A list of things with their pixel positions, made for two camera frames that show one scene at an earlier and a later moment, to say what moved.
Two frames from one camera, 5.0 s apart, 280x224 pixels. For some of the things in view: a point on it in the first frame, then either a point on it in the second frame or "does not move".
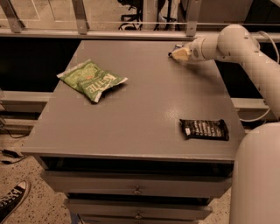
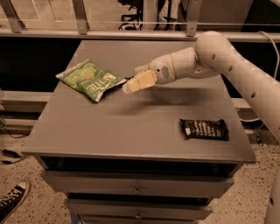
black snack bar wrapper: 206,129 does not move
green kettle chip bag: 89,79 does not move
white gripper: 196,51 to 161,67
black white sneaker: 10,201 does not move
